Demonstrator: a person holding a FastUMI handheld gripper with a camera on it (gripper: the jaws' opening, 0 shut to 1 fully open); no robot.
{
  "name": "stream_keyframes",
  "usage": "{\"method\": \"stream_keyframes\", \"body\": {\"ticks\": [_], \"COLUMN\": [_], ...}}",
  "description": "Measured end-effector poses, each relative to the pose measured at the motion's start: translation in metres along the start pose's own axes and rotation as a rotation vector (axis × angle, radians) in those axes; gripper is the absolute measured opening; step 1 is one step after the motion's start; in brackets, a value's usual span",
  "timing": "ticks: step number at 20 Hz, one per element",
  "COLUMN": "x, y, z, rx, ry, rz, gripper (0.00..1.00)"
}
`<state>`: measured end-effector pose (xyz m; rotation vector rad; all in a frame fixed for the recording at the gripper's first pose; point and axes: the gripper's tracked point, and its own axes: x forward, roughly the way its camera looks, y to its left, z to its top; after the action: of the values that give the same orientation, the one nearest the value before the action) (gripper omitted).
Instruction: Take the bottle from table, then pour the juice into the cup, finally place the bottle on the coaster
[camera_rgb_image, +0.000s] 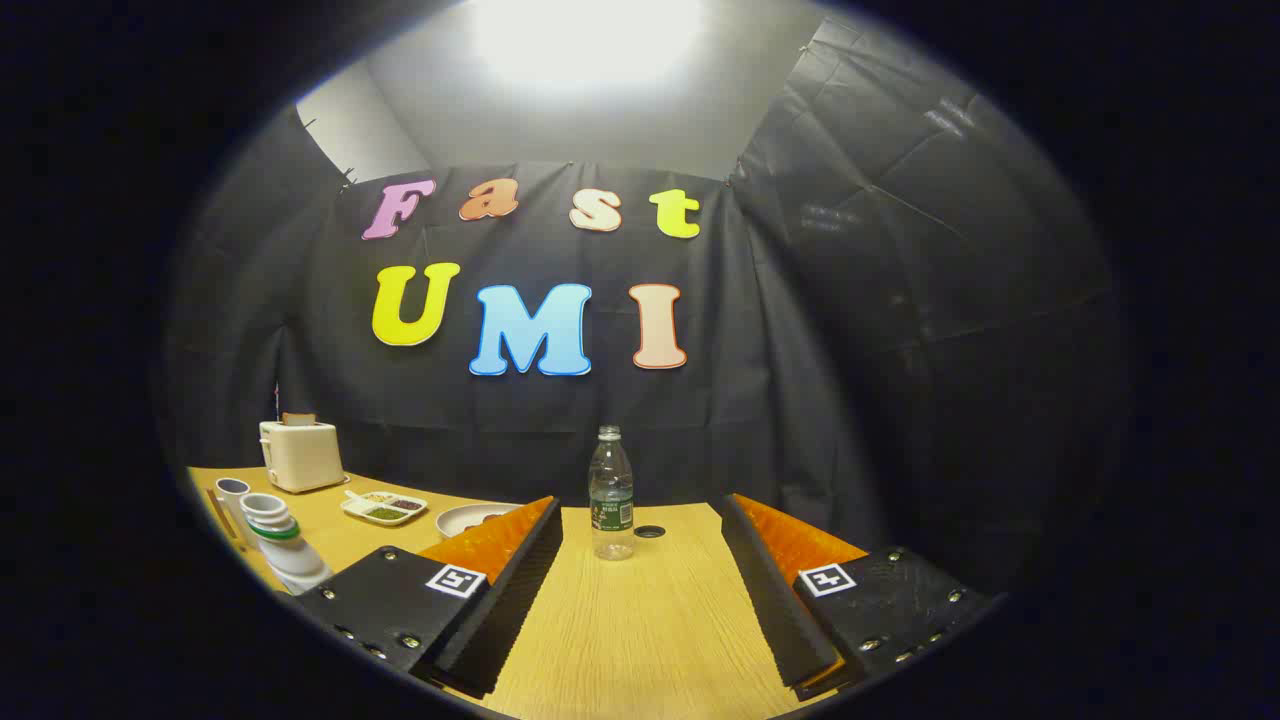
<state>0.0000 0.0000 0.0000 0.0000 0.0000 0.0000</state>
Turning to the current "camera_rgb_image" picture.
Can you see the clear plastic water bottle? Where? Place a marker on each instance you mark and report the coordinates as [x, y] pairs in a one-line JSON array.
[[611, 500]]

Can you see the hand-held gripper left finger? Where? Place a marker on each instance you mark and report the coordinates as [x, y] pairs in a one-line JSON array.
[[510, 600]]

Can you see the cream toaster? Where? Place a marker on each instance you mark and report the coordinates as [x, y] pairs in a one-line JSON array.
[[300, 455]]

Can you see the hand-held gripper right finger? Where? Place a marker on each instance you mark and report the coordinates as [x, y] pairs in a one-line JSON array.
[[775, 600]]

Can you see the white divided dish with beans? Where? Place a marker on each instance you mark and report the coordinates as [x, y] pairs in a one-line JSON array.
[[383, 508]]

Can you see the bread slice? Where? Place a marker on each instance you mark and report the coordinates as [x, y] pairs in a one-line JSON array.
[[298, 418]]

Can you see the black backdrop cloth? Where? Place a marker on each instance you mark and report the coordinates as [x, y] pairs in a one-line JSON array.
[[800, 400]]

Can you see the wooden table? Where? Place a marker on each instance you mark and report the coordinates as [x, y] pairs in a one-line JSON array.
[[640, 620]]

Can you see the small white bowl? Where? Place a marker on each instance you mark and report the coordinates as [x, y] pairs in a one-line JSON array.
[[465, 520]]

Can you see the bright ceiling light panel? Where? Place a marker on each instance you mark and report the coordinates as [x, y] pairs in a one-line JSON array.
[[590, 40]]

